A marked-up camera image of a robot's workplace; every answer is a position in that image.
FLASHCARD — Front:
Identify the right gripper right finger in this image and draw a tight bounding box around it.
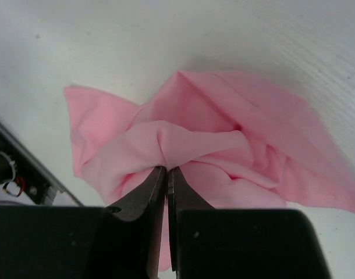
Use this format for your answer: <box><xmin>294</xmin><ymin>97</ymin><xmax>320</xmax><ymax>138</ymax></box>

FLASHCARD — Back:
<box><xmin>167</xmin><ymin>167</ymin><xmax>214</xmax><ymax>278</ymax></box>

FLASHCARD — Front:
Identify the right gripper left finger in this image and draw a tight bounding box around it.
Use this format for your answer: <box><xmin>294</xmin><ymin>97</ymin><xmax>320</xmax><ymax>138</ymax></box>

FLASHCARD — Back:
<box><xmin>107</xmin><ymin>167</ymin><xmax>166</xmax><ymax>278</ymax></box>

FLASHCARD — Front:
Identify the pink t shirt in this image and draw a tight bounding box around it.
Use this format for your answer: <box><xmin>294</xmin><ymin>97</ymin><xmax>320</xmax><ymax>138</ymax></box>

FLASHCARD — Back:
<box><xmin>64</xmin><ymin>71</ymin><xmax>355</xmax><ymax>278</ymax></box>

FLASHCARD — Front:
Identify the aluminium frame rail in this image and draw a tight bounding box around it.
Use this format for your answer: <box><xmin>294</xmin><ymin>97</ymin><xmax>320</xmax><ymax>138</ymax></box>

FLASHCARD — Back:
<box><xmin>0</xmin><ymin>122</ymin><xmax>83</xmax><ymax>206</ymax></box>

